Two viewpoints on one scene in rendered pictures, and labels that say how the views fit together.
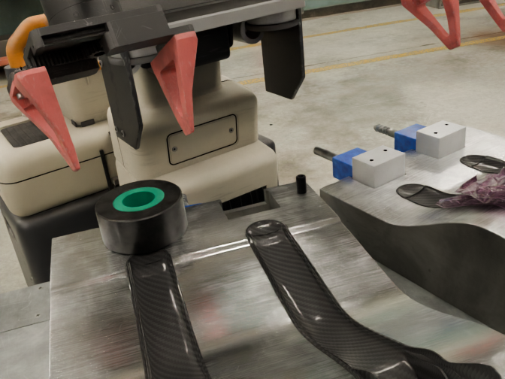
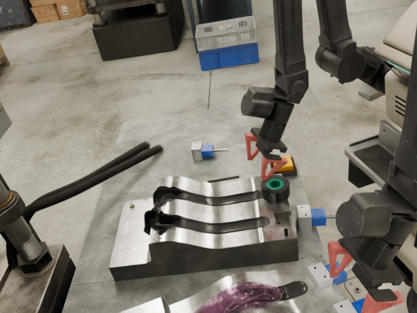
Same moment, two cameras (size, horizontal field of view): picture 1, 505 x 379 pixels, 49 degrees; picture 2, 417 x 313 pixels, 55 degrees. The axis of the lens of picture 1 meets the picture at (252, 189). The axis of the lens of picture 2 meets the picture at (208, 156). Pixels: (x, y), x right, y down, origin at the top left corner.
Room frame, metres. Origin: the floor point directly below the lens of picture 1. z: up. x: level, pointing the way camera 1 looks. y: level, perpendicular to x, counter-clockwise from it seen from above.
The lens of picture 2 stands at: (0.60, -0.75, 1.66)
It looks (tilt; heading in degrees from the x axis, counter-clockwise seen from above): 35 degrees down; 110
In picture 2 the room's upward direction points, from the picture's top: 12 degrees counter-clockwise
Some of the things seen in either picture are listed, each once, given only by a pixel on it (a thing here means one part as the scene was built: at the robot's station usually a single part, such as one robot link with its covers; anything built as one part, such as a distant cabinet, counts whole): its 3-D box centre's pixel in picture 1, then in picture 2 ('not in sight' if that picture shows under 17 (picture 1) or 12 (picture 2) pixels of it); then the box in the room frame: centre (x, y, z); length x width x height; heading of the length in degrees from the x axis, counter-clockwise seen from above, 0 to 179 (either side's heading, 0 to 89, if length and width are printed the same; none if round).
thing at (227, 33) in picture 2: not in sight; (226, 33); (-0.39, 3.15, 0.28); 0.61 x 0.41 x 0.15; 11
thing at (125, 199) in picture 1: (142, 215); (275, 188); (0.46, 0.10, 0.91); 0.08 x 0.08 x 0.04
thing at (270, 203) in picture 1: (249, 219); (284, 223); (0.49, 0.01, 0.87); 0.05 x 0.05 x 0.04; 14
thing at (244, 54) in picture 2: not in sight; (228, 49); (-0.39, 3.15, 0.11); 0.61 x 0.41 x 0.22; 11
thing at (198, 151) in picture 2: not in sight; (210, 150); (0.18, 0.40, 0.83); 0.13 x 0.05 x 0.05; 6
